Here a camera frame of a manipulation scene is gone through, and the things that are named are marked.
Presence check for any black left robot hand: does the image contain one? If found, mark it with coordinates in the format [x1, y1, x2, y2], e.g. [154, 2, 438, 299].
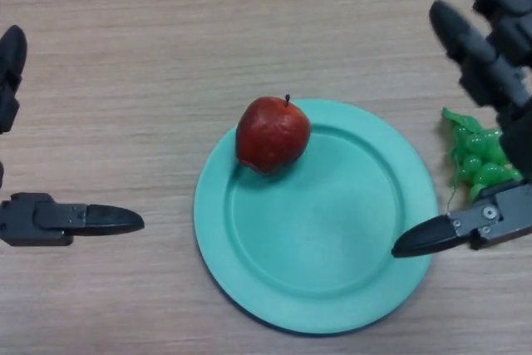
[0, 25, 145, 247]

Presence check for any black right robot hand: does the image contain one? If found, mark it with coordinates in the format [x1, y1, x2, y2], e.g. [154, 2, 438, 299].
[391, 0, 532, 259]

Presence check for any red apple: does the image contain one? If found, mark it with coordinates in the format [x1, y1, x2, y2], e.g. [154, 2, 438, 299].
[235, 91, 312, 176]

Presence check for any green round plate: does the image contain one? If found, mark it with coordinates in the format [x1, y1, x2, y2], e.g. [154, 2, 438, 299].
[193, 99, 440, 335]

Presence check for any green grape bunch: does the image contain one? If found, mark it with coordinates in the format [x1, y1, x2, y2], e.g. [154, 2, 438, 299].
[441, 107, 523, 250]

